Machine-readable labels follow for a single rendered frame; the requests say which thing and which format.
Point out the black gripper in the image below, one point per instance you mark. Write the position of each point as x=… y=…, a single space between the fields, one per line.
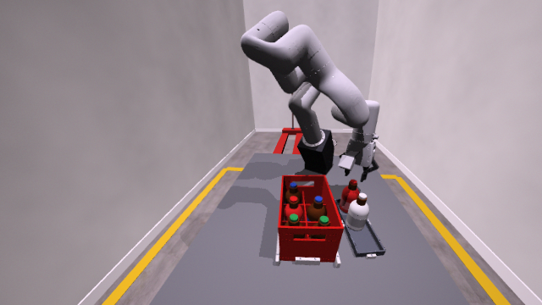
x=366 y=155

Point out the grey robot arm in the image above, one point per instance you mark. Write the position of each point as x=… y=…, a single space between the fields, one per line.
x=300 y=48

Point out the white bottle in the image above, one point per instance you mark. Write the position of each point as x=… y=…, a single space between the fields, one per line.
x=358 y=213

